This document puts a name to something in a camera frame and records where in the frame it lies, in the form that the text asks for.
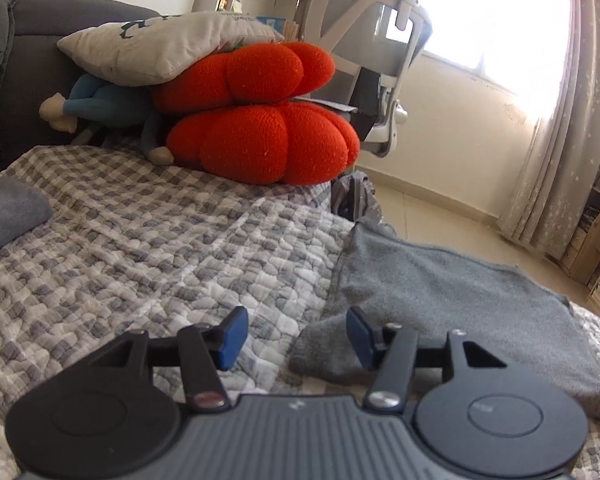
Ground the red pumpkin cushion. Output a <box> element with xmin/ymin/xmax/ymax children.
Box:
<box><xmin>152</xmin><ymin>42</ymin><xmax>336</xmax><ymax>113</ymax></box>
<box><xmin>165</xmin><ymin>101</ymin><xmax>361</xmax><ymax>186</ymax></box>

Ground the grey sofa backrest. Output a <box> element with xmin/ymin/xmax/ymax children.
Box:
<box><xmin>0</xmin><ymin>0</ymin><xmax>161</xmax><ymax>183</ymax></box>

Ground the blue plush toy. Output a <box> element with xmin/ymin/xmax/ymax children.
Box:
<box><xmin>39</xmin><ymin>74</ymin><xmax>175</xmax><ymax>165</ymax></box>

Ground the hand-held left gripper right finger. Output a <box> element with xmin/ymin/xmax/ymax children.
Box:
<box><xmin>346</xmin><ymin>306</ymin><xmax>508</xmax><ymax>409</ymax></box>

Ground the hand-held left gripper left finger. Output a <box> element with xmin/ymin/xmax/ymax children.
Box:
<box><xmin>87</xmin><ymin>306</ymin><xmax>251</xmax><ymax>411</ymax></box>

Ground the wooden shelf unit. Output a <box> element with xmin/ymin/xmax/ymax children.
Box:
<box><xmin>560</xmin><ymin>160</ymin><xmax>600</xmax><ymax>318</ymax></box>

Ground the white paper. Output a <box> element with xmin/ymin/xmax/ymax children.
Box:
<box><xmin>300</xmin><ymin>99</ymin><xmax>358</xmax><ymax>112</ymax></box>

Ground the white office chair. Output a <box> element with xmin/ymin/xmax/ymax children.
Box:
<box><xmin>300</xmin><ymin>0</ymin><xmax>433</xmax><ymax>157</ymax></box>

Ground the star-print curtain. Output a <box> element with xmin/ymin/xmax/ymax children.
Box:
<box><xmin>497</xmin><ymin>0</ymin><xmax>600</xmax><ymax>261</ymax></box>

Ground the grey backpack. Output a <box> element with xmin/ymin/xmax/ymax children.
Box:
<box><xmin>330</xmin><ymin>171</ymin><xmax>396</xmax><ymax>233</ymax></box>

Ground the folded blue-grey garment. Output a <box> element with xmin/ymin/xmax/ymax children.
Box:
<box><xmin>0</xmin><ymin>179</ymin><xmax>52</xmax><ymax>261</ymax></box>

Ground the grey checkered quilted blanket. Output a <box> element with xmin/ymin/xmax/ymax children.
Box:
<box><xmin>0</xmin><ymin>145</ymin><xmax>600</xmax><ymax>480</ymax></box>

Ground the grey knit top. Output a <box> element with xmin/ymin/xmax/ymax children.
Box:
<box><xmin>287</xmin><ymin>220</ymin><xmax>600</xmax><ymax>418</ymax></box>

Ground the white printed pillow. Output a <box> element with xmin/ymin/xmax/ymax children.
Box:
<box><xmin>56</xmin><ymin>11</ymin><xmax>285</xmax><ymax>86</ymax></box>

